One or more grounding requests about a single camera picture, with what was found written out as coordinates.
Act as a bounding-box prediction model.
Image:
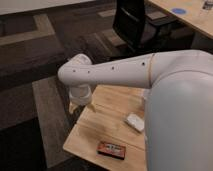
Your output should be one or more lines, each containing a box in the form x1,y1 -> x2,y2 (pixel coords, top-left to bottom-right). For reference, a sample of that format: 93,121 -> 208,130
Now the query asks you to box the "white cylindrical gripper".
69,85 -> 96,115

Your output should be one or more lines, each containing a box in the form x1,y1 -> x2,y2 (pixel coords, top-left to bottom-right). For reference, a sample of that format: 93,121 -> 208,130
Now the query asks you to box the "red and black box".
97,141 -> 126,160

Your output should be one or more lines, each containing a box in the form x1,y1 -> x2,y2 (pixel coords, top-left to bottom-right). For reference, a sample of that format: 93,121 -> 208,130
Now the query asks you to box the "white eraser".
125,113 -> 145,132

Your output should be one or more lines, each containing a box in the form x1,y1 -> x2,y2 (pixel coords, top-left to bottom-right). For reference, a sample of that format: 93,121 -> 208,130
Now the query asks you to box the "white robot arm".
58,49 -> 213,171

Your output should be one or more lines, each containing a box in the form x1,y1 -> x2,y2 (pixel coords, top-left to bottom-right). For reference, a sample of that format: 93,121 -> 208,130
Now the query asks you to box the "black office chair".
113,0 -> 176,54

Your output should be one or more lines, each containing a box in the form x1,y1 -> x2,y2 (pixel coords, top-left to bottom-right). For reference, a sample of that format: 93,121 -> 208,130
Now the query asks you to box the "blue round disc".
171,8 -> 187,15

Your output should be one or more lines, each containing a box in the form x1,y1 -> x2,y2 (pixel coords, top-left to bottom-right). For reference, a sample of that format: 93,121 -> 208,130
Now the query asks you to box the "wooden background desk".
147,0 -> 213,52

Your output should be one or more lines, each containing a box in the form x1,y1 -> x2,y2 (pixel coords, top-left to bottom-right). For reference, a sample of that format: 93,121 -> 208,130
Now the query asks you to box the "small dark object on desk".
203,0 -> 213,10

